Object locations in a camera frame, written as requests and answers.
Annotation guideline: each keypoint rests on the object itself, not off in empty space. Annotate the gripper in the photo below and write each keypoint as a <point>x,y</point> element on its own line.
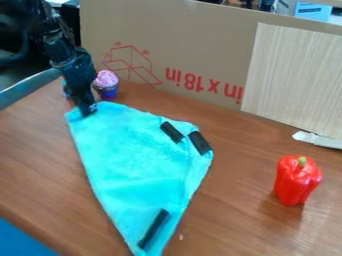
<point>79,74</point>

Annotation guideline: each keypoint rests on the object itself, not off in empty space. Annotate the turquoise cloth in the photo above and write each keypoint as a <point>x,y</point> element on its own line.
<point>142,166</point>

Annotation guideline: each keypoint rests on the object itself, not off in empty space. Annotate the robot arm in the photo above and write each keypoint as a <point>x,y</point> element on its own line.
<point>53,30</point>

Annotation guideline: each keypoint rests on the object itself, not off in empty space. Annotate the pink toy cupcake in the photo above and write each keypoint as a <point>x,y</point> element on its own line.
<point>106,84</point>

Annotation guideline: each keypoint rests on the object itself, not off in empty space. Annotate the cardboard box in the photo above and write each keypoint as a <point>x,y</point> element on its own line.
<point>196,43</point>

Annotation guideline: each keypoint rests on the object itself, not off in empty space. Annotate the light wooden board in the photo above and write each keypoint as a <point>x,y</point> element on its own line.
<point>296,80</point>

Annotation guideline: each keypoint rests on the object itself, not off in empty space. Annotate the red toy pepper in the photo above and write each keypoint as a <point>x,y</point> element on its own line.
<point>295,183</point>

